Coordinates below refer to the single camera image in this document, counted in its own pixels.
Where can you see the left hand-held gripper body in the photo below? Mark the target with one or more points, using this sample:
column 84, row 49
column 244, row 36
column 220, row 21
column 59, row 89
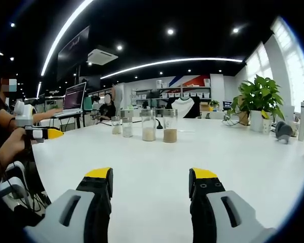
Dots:
column 24, row 115

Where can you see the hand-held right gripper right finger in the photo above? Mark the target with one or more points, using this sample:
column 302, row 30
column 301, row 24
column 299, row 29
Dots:
column 225, row 217

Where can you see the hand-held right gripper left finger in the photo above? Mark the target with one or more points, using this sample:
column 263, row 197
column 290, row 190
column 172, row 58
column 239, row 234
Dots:
column 73, row 217

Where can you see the small seasoning bottle cream powder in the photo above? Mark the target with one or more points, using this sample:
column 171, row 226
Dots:
column 116, row 126

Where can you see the small seasoning bottle white powder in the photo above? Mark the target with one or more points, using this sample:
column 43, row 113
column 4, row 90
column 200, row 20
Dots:
column 127, row 129

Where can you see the tall seasoning bottle brown powder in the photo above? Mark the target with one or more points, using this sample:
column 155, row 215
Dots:
column 170, row 132

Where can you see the tall seasoning bottle cream powder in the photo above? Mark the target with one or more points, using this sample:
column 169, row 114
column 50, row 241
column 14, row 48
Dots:
column 148, row 131

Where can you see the black laptop stand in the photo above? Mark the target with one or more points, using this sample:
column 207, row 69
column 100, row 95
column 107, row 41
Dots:
column 77, row 120

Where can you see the white box device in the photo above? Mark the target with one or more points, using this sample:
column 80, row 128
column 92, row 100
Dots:
column 12, row 188
column 16, row 168

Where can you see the open silver laptop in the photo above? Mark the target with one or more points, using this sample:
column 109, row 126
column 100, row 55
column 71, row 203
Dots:
column 74, row 97

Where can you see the hanging black monitor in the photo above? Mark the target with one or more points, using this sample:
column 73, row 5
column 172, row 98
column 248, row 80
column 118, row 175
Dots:
column 73, row 50

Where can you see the long ceiling light strip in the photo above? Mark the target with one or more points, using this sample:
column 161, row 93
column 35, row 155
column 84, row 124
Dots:
column 63, row 33
column 172, row 62

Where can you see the ceiling air conditioner unit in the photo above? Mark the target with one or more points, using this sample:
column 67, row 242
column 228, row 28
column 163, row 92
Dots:
column 102, row 54

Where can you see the white patterned cup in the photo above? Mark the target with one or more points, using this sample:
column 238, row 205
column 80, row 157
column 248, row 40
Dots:
column 266, row 126

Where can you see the grey handheld device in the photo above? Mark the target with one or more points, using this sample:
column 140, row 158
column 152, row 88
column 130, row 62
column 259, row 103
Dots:
column 285, row 131

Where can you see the small computer screen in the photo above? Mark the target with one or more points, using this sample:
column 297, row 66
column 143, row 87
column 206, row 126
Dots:
column 227, row 105

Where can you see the black gooseneck stand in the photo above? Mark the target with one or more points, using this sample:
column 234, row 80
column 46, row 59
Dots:
column 159, row 125

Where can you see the small green plant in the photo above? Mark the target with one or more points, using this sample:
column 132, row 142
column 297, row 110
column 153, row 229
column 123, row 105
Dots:
column 214, row 103

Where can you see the chair with white black garment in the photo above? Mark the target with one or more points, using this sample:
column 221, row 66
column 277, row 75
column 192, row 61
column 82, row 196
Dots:
column 186, row 107

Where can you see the green plant in white pot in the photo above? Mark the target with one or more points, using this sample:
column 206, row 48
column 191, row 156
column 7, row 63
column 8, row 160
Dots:
column 258, row 101

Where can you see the shelf with white boxes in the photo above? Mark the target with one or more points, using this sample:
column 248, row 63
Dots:
column 172, row 92

